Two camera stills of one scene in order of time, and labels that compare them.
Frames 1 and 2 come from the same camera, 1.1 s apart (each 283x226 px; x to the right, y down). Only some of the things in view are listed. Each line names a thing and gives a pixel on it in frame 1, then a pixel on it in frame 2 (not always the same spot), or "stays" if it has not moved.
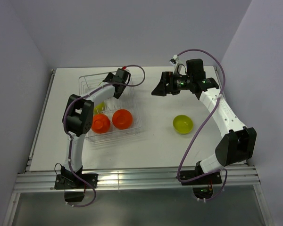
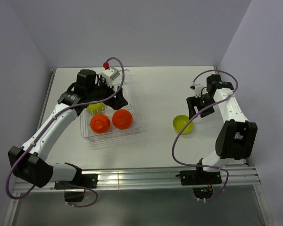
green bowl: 183,124 stays
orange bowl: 122,119 stays
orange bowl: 101,123 stays
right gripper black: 162,89 -> 191,101
